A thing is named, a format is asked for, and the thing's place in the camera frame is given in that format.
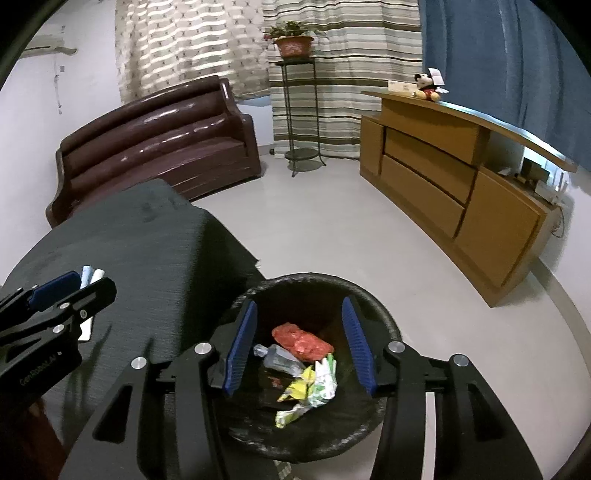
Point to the beige dotted curtain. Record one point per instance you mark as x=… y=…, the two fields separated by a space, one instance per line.
x=184 y=46

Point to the potted plant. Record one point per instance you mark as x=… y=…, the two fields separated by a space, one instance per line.
x=293 y=46

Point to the black metal plant stand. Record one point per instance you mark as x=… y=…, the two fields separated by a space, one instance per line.
x=302 y=154

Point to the dark brown leather sofa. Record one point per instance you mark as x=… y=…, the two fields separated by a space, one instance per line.
x=152 y=138

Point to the white router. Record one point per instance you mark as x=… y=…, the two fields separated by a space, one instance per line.
x=551 y=194

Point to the small brown box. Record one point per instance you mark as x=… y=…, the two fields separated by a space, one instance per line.
x=534 y=170

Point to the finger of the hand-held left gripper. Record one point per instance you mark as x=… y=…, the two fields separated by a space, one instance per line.
x=92 y=297
x=53 y=288

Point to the white air conditioner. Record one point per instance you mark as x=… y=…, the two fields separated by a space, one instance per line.
x=46 y=44

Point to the mouse plush toy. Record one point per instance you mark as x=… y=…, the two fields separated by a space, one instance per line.
x=427 y=87

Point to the striped curtain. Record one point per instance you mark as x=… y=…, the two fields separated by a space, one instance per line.
x=346 y=69

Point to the white flat box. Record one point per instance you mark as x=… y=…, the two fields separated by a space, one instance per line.
x=400 y=86

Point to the wooden cabinet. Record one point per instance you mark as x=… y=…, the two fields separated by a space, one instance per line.
x=425 y=184

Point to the white toothpaste tube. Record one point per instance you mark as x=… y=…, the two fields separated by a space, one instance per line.
x=94 y=276

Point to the clear plastic bottle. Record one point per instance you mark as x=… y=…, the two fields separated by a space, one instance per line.
x=279 y=357

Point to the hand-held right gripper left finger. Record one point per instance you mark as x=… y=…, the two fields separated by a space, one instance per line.
x=240 y=350

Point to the black trash bin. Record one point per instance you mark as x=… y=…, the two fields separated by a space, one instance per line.
x=249 y=429

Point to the yellow wrapper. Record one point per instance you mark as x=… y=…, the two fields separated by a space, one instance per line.
x=298 y=387

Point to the dark grey tablecloth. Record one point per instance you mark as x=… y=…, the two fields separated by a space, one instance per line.
x=138 y=240

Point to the blue curtain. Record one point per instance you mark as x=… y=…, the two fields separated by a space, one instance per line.
x=485 y=60

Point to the red plastic bag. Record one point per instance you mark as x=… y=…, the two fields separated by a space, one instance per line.
x=302 y=341

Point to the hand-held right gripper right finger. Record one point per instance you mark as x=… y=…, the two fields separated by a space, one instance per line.
x=358 y=346

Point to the green white bag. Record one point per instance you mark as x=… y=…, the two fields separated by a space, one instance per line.
x=323 y=387

